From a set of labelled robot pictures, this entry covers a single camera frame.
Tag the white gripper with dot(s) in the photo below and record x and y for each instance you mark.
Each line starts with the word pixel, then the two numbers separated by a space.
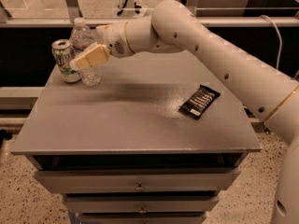
pixel 116 40

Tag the clear plastic water bottle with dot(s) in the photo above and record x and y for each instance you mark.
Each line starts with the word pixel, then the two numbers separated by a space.
pixel 81 38

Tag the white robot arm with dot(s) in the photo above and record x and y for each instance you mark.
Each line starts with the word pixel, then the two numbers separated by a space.
pixel 270 95

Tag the green 7up can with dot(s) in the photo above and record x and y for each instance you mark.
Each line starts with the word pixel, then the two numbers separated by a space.
pixel 63 54

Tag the grey drawer cabinet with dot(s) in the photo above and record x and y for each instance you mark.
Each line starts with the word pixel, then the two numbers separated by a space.
pixel 130 121

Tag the black snack bar wrapper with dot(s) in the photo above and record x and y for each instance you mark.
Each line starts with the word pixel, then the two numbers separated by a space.
pixel 199 102

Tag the middle grey drawer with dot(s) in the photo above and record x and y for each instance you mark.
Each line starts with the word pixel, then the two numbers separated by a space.
pixel 140 204

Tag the grey drawer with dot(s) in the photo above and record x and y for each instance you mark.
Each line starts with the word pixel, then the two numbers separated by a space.
pixel 139 181
pixel 158 218
pixel 140 204

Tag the top grey drawer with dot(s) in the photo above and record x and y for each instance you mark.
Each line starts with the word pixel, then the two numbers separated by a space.
pixel 139 181

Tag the bottom grey drawer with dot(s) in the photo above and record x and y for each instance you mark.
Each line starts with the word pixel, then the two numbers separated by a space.
pixel 158 218

